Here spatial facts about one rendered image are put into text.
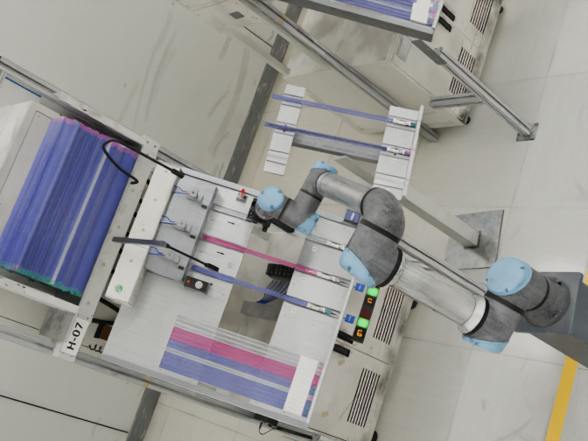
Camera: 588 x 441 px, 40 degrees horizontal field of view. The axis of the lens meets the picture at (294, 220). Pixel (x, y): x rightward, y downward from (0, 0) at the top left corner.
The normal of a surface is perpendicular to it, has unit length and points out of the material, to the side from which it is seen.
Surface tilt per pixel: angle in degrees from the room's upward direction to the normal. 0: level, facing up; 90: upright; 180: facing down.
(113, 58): 90
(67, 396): 90
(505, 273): 8
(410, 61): 90
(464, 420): 0
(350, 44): 0
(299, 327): 46
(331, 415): 90
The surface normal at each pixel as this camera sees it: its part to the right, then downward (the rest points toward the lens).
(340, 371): 0.65, 0.03
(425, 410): -0.69, -0.40
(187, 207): -0.02, -0.25
